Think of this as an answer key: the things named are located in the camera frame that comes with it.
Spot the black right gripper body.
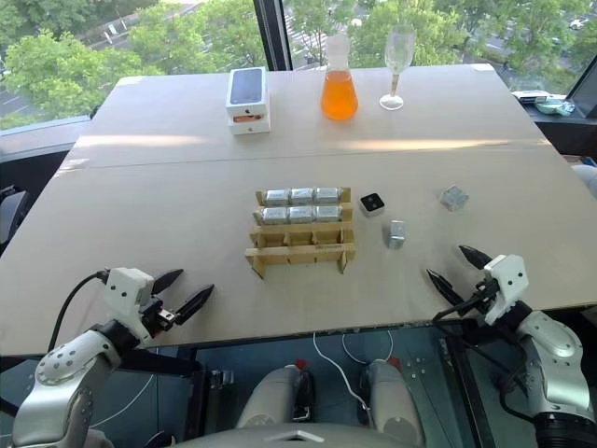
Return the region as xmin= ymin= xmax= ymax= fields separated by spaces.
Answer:
xmin=459 ymin=274 xmax=498 ymax=315

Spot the wooden slotted rack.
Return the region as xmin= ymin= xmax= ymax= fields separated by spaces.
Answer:
xmin=244 ymin=186 xmax=358 ymax=281

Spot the small clear plastic piece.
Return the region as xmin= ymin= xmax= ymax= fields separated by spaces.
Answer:
xmin=438 ymin=185 xmax=469 ymax=212

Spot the white phone box dark print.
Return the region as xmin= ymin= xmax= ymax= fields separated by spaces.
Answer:
xmin=226 ymin=66 xmax=272 ymax=119

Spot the black chair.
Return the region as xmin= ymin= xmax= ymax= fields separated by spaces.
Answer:
xmin=0 ymin=185 xmax=32 ymax=246

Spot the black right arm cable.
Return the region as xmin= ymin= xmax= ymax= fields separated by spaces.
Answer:
xmin=431 ymin=279 xmax=537 ymax=424

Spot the thin white cable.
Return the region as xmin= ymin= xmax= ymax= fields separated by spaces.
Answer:
xmin=312 ymin=329 xmax=397 ymax=424

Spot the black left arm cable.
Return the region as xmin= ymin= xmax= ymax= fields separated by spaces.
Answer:
xmin=46 ymin=269 xmax=111 ymax=352

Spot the dark laptop screen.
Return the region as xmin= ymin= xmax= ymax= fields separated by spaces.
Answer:
xmin=564 ymin=68 xmax=597 ymax=123

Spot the teal and white clutter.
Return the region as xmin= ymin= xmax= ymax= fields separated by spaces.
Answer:
xmin=511 ymin=90 xmax=577 ymax=118

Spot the white block with copper insert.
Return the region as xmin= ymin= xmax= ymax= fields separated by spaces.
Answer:
xmin=228 ymin=95 xmax=273 ymax=137

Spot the silver rounded robot leg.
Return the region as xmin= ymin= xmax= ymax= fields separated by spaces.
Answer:
xmin=235 ymin=358 xmax=314 ymax=431
xmin=357 ymin=357 xmax=426 ymax=447

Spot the small black white cube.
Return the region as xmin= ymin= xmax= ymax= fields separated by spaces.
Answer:
xmin=359 ymin=192 xmax=386 ymax=217

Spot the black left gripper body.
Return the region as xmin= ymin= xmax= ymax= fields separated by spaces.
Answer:
xmin=139 ymin=298 xmax=183 ymax=335

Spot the glass flask orange liquid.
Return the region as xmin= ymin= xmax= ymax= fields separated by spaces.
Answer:
xmin=320 ymin=34 xmax=361 ymax=122

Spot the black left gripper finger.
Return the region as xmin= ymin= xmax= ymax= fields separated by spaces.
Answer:
xmin=150 ymin=268 xmax=185 ymax=296
xmin=174 ymin=284 xmax=215 ymax=327

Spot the dark window frame post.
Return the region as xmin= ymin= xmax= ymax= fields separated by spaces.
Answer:
xmin=253 ymin=0 xmax=294 ymax=72

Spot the grey robot torso edge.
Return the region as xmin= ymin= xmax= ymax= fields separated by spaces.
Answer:
xmin=174 ymin=421 xmax=423 ymax=448

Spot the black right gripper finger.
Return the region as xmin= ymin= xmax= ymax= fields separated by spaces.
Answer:
xmin=424 ymin=267 xmax=464 ymax=312
xmin=458 ymin=244 xmax=491 ymax=271

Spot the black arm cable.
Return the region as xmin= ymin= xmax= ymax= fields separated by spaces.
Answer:
xmin=431 ymin=279 xmax=537 ymax=424
xmin=46 ymin=269 xmax=111 ymax=352

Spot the clear wine glass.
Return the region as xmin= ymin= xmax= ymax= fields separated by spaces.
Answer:
xmin=378 ymin=24 xmax=417 ymax=112

